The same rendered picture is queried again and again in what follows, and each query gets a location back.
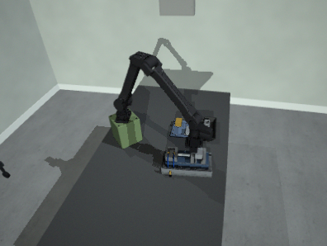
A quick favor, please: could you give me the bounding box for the yellow block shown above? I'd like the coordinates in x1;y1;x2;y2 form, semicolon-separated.
175;118;182;127

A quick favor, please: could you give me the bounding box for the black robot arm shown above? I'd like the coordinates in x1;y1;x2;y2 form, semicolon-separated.
113;51;213;154

